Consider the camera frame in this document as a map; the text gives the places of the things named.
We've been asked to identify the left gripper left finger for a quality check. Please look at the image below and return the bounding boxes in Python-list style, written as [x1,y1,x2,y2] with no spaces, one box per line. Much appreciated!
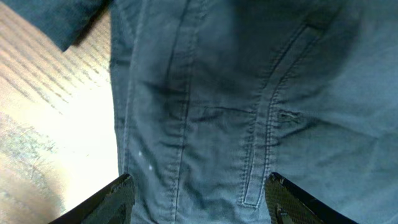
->
[49,174,135,224]

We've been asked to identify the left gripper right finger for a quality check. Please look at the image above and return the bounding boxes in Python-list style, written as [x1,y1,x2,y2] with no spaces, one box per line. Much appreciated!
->
[265,172,358,224]

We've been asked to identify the blue denim shorts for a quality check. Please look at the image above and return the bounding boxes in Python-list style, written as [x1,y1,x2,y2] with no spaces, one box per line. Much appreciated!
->
[6,0,397,223]

